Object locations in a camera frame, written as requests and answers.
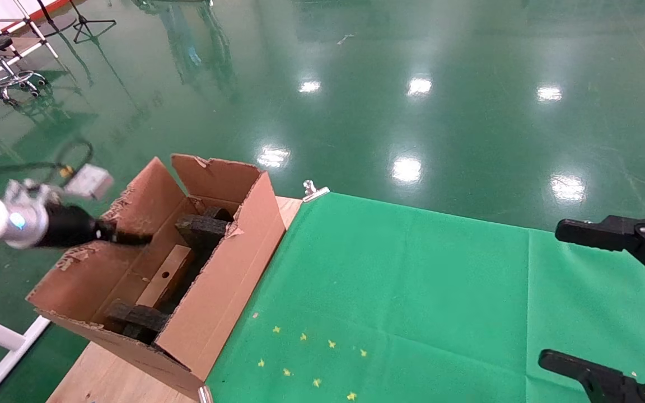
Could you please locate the black round-base stand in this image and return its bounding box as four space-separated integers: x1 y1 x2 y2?
34 0 78 38

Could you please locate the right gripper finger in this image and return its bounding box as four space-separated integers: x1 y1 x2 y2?
538 350 645 403
555 213 645 294

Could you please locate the black tripod stand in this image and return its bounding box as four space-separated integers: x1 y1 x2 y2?
68 0 117 44

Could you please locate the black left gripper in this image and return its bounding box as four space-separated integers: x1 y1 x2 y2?
37 204 153 248

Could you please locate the small brown cardboard box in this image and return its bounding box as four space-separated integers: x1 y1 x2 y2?
137 245 194 310

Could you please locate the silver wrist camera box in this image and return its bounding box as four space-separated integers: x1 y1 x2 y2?
3 164 115 208

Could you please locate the green table cloth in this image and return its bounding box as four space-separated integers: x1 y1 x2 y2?
205 192 645 403

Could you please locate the white pipe rack frame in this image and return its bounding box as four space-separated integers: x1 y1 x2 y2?
0 0 60 115

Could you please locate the large open cardboard carton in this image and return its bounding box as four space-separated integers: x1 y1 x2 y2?
27 154 288 399

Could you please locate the black foam block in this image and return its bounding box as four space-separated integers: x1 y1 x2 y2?
176 215 229 254
104 298 170 343

